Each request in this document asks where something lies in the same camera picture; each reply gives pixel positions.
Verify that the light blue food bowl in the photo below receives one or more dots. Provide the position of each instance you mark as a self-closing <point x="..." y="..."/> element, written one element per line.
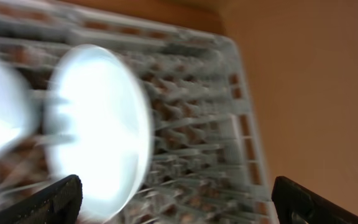
<point x="18" y="116"/>

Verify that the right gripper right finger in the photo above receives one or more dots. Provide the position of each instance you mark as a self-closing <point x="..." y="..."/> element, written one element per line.
<point x="297" y="204"/>

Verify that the light blue plate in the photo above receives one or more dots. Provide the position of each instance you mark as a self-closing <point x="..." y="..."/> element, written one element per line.
<point x="99" y="126"/>

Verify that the grey dishwasher rack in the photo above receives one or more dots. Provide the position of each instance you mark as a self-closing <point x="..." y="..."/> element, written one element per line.
<point x="206" y="164"/>

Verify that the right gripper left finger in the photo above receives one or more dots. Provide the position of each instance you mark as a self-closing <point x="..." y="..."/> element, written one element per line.
<point x="58" y="203"/>

